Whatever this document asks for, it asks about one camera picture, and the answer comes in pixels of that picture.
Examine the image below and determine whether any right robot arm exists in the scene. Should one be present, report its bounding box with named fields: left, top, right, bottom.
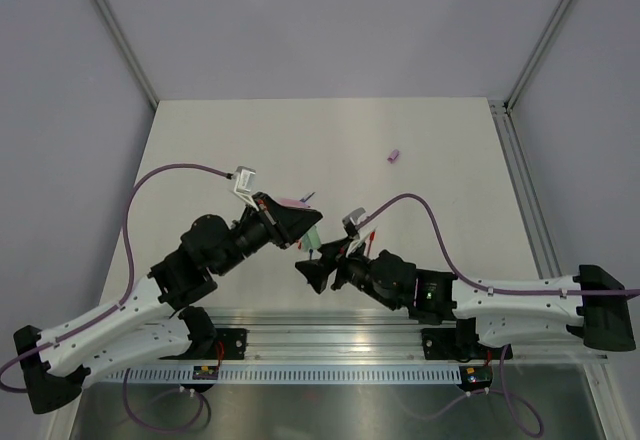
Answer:
left=295, top=239, right=636, bottom=356

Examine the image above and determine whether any white slotted cable duct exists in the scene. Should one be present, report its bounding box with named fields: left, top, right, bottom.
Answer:
left=107, top=364, right=462, bottom=385

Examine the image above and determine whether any left aluminium frame post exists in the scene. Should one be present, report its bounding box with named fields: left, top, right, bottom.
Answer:
left=89, top=0, right=160, bottom=111

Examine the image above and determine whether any right aluminium frame post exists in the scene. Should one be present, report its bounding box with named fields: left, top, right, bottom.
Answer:
left=503, top=0, right=578, bottom=114

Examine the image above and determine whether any green highlighter pen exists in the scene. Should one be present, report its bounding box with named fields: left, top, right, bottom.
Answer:
left=298, top=226, right=322, bottom=252

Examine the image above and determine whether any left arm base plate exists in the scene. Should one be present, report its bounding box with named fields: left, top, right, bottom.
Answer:
left=162, top=328, right=247, bottom=361

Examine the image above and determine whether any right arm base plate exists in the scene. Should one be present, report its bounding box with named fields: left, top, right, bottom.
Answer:
left=420, top=328, right=502, bottom=363

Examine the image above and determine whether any red gel pen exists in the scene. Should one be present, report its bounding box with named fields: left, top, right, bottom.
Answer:
left=365, top=228, right=376, bottom=257

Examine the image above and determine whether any blue pen cap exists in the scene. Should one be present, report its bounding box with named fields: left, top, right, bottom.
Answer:
left=300, top=191, right=316, bottom=203

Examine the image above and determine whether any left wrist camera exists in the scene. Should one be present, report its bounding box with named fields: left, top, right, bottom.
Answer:
left=231, top=166, right=256, bottom=200

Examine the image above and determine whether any aluminium frame post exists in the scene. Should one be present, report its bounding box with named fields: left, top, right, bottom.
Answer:
left=503, top=0, right=578, bottom=114
left=89, top=0, right=160, bottom=111

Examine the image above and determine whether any aluminium rail base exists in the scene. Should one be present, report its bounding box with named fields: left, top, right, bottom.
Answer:
left=139, top=307, right=609, bottom=364

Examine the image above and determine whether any pink highlighter pen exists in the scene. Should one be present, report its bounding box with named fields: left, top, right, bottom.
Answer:
left=276, top=198, right=310, bottom=209

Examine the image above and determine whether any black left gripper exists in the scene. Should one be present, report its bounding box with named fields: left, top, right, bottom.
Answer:
left=214, top=192, right=322, bottom=277

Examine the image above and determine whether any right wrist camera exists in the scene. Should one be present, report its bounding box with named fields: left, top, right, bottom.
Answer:
left=342, top=207, right=371, bottom=239

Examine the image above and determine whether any purple highlighter cap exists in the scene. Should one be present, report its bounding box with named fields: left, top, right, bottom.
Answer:
left=387, top=149, right=400, bottom=164

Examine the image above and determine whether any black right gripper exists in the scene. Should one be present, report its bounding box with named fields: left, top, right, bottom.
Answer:
left=296, top=235, right=401, bottom=311

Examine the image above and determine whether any right side aluminium rail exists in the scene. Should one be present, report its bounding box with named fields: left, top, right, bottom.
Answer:
left=488, top=100, right=562, bottom=278

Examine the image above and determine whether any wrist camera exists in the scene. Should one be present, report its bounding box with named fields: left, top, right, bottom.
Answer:
left=231, top=166, right=256, bottom=200
left=342, top=207, right=371, bottom=239

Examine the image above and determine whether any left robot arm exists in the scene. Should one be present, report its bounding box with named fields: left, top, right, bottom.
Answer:
left=14, top=192, right=323, bottom=414

